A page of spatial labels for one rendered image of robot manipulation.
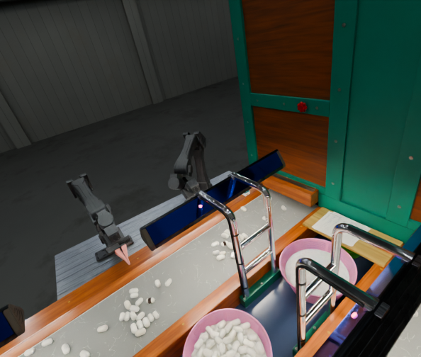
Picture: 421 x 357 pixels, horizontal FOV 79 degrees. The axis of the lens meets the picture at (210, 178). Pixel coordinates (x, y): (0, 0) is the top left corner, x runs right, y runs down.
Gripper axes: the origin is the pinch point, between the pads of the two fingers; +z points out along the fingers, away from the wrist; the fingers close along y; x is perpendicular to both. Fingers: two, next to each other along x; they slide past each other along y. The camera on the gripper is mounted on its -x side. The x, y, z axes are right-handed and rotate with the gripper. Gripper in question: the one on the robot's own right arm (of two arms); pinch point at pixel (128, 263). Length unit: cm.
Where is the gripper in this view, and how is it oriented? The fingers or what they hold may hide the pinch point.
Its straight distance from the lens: 111.7
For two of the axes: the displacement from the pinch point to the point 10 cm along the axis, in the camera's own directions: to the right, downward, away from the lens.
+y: 7.9, -4.4, 4.4
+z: 5.7, 7.9, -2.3
